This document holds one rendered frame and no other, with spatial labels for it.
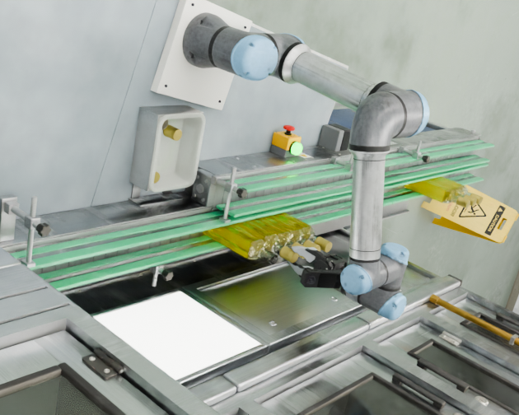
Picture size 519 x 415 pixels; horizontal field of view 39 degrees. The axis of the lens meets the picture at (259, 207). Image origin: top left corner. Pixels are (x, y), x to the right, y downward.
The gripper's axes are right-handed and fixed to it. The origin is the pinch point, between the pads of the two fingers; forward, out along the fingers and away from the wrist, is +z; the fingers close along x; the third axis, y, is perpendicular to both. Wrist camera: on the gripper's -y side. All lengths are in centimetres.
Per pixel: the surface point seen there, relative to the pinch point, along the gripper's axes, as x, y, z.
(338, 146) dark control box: 18, 60, 32
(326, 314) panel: -12.4, 2.6, -14.1
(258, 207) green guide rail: 6.2, 6.4, 20.8
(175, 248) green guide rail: -3.9, -22.5, 24.5
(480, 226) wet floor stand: -75, 327, 74
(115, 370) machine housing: 20, -97, -42
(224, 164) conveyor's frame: 15.4, 3.3, 34.9
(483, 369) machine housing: -17, 28, -53
